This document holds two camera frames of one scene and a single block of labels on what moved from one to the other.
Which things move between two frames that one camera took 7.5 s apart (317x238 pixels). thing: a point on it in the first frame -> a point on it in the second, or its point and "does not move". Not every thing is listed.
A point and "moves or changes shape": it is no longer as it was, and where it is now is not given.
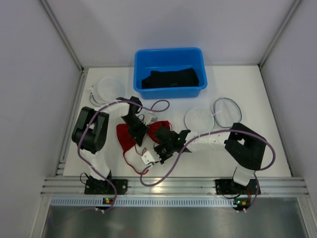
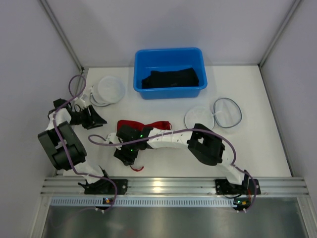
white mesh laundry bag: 105,90 does not move
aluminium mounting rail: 295,186 does not move
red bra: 128,142 moves or changes shape
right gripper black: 164,148 -> 124,153
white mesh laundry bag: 225,113 does not move
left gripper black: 138,130 -> 89,117
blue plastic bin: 172,73 does not move
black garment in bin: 185,77 does not move
